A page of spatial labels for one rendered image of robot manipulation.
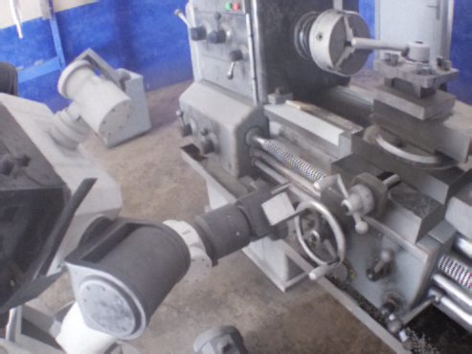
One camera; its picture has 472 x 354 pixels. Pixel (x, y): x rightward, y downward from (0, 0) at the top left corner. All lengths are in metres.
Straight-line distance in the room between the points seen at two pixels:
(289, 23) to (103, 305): 1.19
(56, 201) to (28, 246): 0.08
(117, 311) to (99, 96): 0.27
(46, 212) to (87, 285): 0.10
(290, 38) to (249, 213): 0.87
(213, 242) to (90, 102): 0.31
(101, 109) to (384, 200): 0.61
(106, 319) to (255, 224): 0.36
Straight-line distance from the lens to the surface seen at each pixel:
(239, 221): 0.64
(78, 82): 0.51
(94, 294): 0.40
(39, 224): 0.45
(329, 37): 1.24
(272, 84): 1.37
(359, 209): 0.80
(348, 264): 1.06
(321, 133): 1.19
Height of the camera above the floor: 1.35
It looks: 32 degrees down
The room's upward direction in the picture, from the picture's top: 6 degrees counter-clockwise
